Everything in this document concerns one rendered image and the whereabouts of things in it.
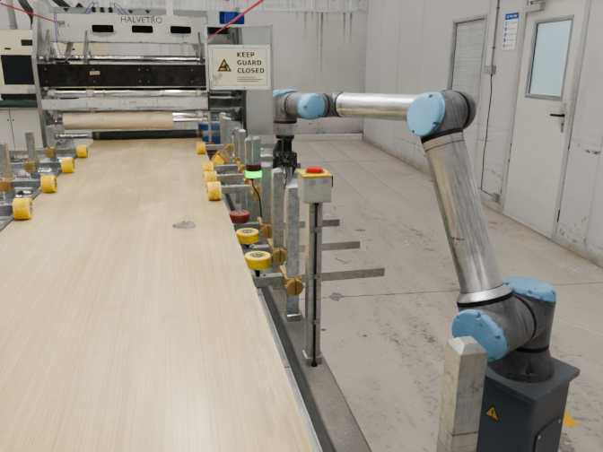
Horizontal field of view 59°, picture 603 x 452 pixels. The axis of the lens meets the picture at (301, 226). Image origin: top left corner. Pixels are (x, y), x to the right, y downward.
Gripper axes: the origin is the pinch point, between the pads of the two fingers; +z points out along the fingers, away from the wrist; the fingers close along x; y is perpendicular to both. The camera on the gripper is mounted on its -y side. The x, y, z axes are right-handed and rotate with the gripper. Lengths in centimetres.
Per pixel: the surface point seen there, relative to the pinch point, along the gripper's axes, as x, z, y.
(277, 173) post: -8.0, -10.5, 29.1
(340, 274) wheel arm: 8, 19, 50
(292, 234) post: -8, 3, 54
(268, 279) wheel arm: -15, 19, 49
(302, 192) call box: -11, -16, 81
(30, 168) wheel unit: -116, 6, -99
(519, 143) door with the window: 281, 23, -253
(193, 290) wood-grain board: -38, 12, 70
